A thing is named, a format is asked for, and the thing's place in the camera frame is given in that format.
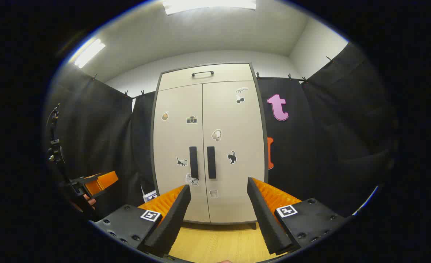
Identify beige double-door shoe cabinet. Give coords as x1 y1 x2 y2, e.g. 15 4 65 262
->
150 63 269 224

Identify wide ceiling light panel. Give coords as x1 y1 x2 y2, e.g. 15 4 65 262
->
163 0 257 15

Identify cabinet door with camera sticker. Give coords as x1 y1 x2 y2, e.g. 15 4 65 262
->
153 84 210 223

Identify beige cabinet drawer front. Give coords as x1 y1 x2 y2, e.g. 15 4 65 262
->
158 64 254 92

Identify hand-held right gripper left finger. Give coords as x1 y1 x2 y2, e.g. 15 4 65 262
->
91 184 192 258

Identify narrow ceiling light panel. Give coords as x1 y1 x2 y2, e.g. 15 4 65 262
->
73 38 106 69

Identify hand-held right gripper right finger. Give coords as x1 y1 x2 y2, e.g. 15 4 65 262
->
247 177 347 255

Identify black door handle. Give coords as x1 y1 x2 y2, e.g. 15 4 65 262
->
207 146 217 179
189 146 199 179

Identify cabinet door with headphones sticker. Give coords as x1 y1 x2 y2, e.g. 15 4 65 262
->
202 81 267 223

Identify black backdrop cloth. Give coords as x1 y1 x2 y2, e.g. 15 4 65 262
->
44 42 398 220

